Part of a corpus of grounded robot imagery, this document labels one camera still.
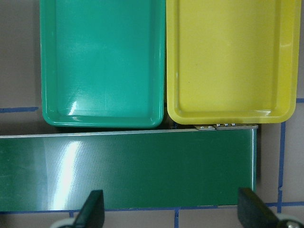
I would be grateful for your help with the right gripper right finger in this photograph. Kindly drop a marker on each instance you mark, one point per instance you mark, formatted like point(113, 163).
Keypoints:
point(252, 211)

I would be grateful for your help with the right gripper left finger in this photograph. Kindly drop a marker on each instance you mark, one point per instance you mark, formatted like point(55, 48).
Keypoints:
point(92, 214)

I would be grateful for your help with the green conveyor belt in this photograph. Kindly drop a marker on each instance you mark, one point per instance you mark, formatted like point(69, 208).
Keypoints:
point(134, 169)

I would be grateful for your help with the yellow plastic tray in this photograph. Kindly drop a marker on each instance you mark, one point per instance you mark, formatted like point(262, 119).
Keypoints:
point(232, 61)

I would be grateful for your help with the green plastic tray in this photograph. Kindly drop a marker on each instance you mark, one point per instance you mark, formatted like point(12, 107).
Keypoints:
point(102, 62)

